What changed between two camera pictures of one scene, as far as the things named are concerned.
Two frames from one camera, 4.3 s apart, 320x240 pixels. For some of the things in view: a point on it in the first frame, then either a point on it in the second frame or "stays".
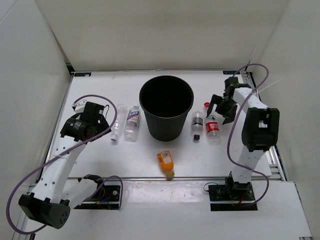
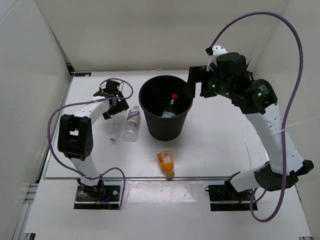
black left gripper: x=103 y=125 to x=122 y=105
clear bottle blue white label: x=131 y=128 stays
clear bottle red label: x=212 y=130 to x=169 y=112
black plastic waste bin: x=166 y=101 stays
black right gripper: x=229 y=115 to x=196 y=74
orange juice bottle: x=166 y=164 stays
